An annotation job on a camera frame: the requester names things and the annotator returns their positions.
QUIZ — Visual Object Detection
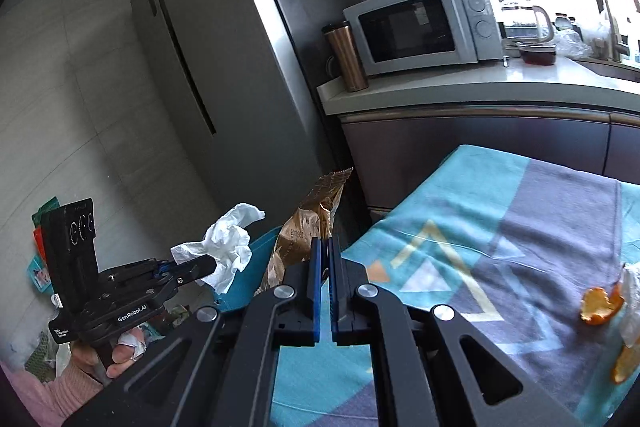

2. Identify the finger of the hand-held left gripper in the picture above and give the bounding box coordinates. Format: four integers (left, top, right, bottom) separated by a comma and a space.
155, 255, 217, 288

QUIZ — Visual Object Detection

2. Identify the dark lidded jar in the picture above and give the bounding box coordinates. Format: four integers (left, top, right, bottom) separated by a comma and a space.
554, 12, 582, 32

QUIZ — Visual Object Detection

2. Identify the brown snack wrapper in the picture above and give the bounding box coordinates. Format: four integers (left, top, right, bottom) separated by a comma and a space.
254, 167, 354, 298

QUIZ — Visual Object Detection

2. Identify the glass bowl with dark liquid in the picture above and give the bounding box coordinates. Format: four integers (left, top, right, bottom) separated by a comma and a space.
517, 41, 558, 66

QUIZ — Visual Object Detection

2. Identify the copper travel mug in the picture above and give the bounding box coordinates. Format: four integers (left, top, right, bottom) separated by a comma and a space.
321, 20, 370, 92

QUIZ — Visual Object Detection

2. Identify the curved metal faucet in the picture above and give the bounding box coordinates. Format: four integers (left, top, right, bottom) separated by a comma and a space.
595, 0, 640, 60

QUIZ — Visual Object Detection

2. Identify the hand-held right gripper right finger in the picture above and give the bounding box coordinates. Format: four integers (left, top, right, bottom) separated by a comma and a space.
328, 234, 586, 427

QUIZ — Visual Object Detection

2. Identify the orange peel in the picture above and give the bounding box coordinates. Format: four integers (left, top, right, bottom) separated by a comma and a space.
580, 284, 625, 325
612, 344, 640, 384

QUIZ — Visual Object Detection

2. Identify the person's left hand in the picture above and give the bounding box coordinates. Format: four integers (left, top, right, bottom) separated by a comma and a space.
70, 329, 146, 385

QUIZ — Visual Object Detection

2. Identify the geometric teal grey tablecloth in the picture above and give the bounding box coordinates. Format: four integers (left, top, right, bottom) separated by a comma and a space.
220, 144, 640, 427

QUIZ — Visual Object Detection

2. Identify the grey refrigerator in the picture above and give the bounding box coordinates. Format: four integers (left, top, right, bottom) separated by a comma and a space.
131, 0, 361, 228

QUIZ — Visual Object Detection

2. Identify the clear plastic bag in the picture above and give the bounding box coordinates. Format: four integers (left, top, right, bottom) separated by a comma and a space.
555, 24, 608, 58

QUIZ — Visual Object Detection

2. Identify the green packet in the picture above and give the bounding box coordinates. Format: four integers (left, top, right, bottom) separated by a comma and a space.
31, 197, 62, 228

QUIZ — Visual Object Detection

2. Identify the glass kettle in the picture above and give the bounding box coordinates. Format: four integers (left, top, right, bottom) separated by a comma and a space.
496, 0, 556, 45

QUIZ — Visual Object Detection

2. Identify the teal picture packet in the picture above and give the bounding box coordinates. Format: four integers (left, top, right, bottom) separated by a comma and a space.
27, 254, 54, 295

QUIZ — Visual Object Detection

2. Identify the grey microwave oven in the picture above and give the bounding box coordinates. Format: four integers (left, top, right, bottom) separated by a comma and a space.
342, 0, 505, 78

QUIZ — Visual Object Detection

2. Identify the white tissue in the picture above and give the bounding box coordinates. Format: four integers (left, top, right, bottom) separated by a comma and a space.
617, 262, 640, 348
171, 203, 267, 295

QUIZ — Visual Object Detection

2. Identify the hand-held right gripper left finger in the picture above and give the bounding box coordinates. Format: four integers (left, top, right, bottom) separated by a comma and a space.
65, 237, 321, 427

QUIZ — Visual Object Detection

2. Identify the kitchen base cabinet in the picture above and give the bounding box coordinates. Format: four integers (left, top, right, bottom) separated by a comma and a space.
340, 107, 640, 223

